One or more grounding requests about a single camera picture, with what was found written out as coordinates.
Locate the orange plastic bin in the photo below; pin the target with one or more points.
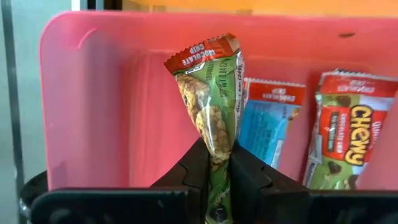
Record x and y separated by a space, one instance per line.
280 6

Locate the pink plastic bin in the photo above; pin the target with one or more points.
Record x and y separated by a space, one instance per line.
109 109

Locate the chocolate chip granola bar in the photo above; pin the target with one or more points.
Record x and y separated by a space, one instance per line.
348 130
214 93
267 124

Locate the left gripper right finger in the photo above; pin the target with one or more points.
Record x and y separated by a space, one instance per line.
311 208

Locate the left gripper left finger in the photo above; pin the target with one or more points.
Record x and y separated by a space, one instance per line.
124 208

